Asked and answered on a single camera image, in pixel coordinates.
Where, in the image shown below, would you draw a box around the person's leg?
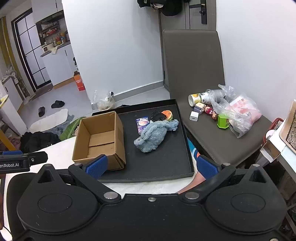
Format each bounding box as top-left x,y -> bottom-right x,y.
177,138 -> 207,194

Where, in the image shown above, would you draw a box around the small green box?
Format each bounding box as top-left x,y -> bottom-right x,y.
217,114 -> 229,128

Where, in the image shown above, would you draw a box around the grey leather chair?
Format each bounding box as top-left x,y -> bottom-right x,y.
162,29 -> 277,167

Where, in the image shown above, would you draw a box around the watermelon plush toy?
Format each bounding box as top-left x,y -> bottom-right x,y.
161,110 -> 174,121

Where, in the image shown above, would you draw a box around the blue-grey plush toy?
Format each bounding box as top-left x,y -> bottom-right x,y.
134,119 -> 179,153

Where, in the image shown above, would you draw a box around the black shallow tray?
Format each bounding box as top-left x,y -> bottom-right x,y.
92,98 -> 196,183

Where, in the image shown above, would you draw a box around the white low cabinet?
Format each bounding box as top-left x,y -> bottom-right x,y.
2,80 -> 23,109

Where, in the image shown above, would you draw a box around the white floor mat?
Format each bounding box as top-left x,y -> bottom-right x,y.
30,108 -> 68,132

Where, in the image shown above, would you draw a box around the white printed paper cup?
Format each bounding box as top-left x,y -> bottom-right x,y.
188,91 -> 212,106

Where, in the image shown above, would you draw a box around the black door lock handle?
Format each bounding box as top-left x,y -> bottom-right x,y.
200,0 -> 207,24

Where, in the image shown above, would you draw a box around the blue-grey fuzzy rug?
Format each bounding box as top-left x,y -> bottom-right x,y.
50,113 -> 75,137

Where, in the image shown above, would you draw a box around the black clothing pile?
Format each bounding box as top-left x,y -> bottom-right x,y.
20,131 -> 62,153

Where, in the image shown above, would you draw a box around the clear plastic bag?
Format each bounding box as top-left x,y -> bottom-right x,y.
209,85 -> 263,139

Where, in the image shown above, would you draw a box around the black framed glass door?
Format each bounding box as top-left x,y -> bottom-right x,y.
11,7 -> 52,92

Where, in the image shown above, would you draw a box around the white kitchen cabinet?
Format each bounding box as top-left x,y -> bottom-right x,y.
41,43 -> 75,87

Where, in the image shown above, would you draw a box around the white standing fan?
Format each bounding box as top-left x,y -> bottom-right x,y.
2,69 -> 30,100

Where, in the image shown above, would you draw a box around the dark hanging clothes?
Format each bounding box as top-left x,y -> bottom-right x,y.
137,0 -> 182,16

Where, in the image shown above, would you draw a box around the yellow wooden frame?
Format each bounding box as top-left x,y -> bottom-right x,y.
0,94 -> 18,151

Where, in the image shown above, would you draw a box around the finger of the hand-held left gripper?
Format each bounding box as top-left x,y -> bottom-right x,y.
23,152 -> 48,166

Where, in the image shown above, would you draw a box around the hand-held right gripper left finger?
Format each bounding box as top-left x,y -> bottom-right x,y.
37,155 -> 122,205

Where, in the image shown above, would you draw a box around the plastic bag with bowl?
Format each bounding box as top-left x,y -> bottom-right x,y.
93,90 -> 116,111

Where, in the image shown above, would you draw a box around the orange cardboard box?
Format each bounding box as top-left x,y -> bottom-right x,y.
73,71 -> 85,91

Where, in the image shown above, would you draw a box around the patterned beige box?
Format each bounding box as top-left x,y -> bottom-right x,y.
279,100 -> 296,154

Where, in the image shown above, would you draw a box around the black beaded pouch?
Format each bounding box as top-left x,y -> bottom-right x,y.
150,111 -> 167,123

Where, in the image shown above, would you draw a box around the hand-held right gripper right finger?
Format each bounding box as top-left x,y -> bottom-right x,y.
183,155 -> 269,205

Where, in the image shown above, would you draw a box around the brown cardboard box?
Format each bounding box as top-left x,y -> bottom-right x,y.
72,111 -> 126,171

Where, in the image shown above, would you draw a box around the green leaf cushion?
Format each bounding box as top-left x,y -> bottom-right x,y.
60,117 -> 81,141

